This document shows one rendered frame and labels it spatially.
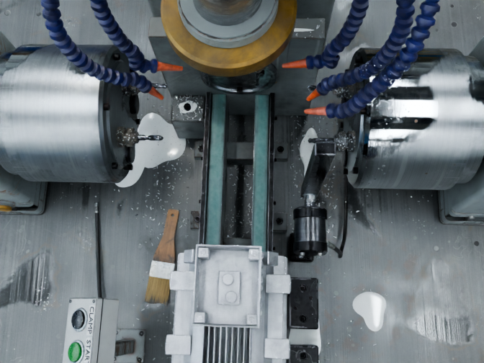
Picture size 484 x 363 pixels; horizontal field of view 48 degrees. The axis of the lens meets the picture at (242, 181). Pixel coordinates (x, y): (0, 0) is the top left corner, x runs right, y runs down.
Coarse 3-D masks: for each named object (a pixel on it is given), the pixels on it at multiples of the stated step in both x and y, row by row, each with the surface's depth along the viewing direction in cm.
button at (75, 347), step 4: (72, 344) 86; (76, 344) 85; (68, 348) 86; (72, 348) 85; (76, 348) 85; (80, 348) 85; (68, 352) 86; (72, 352) 85; (76, 352) 85; (80, 352) 85; (68, 356) 86; (72, 356) 85; (76, 356) 84; (80, 356) 85; (72, 360) 85; (76, 360) 85
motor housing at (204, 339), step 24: (192, 264) 89; (264, 288) 87; (264, 312) 86; (192, 336) 85; (216, 336) 83; (240, 336) 83; (264, 336) 85; (192, 360) 84; (216, 360) 82; (240, 360) 82; (264, 360) 84
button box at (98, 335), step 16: (80, 304) 88; (96, 304) 86; (112, 304) 89; (96, 320) 85; (112, 320) 88; (80, 336) 86; (96, 336) 85; (112, 336) 88; (64, 352) 87; (96, 352) 85; (112, 352) 87
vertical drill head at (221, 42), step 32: (192, 0) 68; (224, 0) 62; (256, 0) 65; (288, 0) 70; (192, 32) 68; (224, 32) 67; (256, 32) 67; (288, 32) 69; (192, 64) 70; (224, 64) 68; (256, 64) 69
